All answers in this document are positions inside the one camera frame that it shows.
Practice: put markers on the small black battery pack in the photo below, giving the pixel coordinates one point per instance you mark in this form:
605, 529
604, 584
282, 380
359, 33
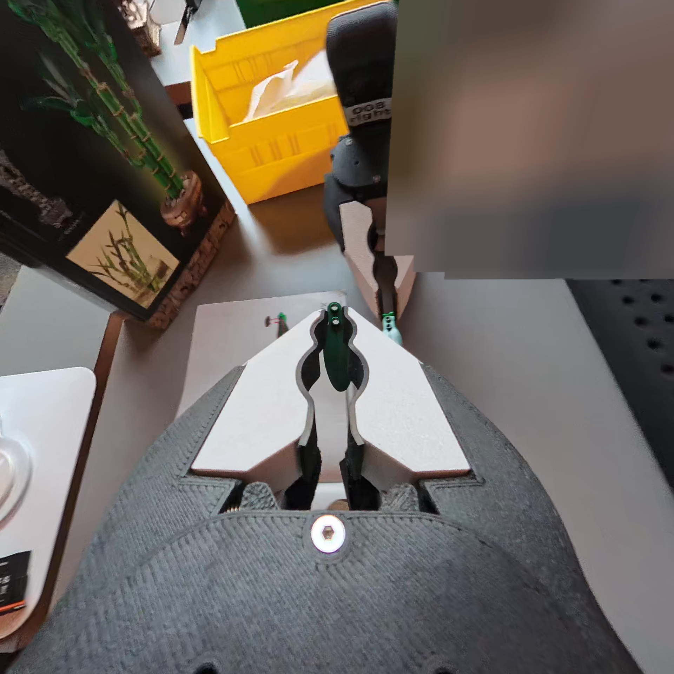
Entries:
13, 579

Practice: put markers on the black metal tool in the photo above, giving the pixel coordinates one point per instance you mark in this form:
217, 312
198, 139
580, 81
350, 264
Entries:
185, 23

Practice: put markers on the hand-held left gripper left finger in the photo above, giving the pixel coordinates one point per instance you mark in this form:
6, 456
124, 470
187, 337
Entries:
252, 421

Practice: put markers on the black lego set box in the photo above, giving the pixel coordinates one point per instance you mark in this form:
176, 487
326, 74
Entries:
79, 158

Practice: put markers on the dark green lego leaf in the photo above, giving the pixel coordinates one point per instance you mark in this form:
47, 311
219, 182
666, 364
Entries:
337, 358

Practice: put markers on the black perforated chair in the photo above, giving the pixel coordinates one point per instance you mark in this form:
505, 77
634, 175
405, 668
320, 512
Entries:
632, 342

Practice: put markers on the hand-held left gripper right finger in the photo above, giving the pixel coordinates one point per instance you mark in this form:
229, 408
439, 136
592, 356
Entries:
405, 421

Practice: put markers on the green plastic bin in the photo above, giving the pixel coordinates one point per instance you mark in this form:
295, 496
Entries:
289, 8

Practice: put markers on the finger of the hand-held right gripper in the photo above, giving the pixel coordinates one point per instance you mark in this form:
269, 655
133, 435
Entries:
404, 276
358, 242

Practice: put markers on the lego instruction booklet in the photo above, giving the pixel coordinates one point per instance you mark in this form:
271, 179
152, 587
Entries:
231, 326

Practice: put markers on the white tray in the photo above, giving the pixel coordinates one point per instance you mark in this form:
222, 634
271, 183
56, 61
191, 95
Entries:
52, 421

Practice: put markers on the pale green lego piece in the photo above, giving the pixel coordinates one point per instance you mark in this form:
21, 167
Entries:
390, 326

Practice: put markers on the white plastic bag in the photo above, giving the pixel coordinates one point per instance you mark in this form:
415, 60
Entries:
295, 95

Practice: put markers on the yellow plastic bin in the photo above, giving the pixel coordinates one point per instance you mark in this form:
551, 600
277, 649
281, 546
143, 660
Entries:
274, 158

